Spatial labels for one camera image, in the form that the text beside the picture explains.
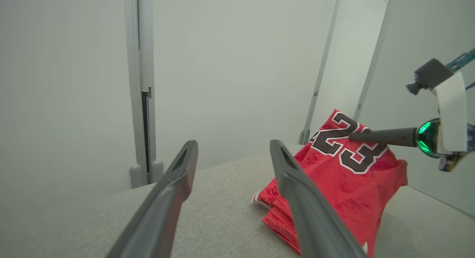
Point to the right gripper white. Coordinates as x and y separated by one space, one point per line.
451 117

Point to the slim grey partition post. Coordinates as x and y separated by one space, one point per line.
319 76

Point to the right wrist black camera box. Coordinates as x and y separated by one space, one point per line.
430 74

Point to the red and white sports garment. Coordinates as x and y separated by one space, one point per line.
341 183

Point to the grey partition post with feet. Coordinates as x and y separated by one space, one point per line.
143 83

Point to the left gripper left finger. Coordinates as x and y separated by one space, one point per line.
163 202

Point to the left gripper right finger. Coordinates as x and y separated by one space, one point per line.
308 213

